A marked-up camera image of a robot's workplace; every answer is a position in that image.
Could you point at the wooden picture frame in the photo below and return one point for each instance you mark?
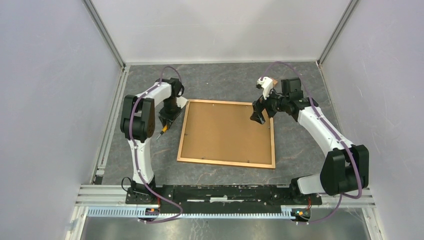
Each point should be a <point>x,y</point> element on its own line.
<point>221,133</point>

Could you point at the aluminium rail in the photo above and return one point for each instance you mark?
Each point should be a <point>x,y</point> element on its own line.
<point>109,201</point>

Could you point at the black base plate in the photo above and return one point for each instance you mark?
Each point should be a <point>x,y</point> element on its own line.
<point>223,199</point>

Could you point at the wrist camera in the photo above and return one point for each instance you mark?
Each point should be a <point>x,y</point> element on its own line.
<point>181,102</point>
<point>265,83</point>

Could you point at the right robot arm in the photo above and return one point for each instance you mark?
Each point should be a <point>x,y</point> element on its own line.
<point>346,166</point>

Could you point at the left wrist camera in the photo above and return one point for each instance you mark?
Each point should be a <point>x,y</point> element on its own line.
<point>181,102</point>

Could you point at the orange handled screwdriver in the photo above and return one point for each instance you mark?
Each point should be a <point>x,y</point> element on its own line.
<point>164,130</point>

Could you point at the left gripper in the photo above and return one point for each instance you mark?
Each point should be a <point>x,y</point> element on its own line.
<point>168,119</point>

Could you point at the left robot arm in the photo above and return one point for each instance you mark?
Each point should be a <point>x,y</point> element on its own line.
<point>138,123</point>

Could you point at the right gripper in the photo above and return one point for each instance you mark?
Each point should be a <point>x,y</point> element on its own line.
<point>257,115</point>

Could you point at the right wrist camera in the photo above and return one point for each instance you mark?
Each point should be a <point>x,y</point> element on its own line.
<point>265,83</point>

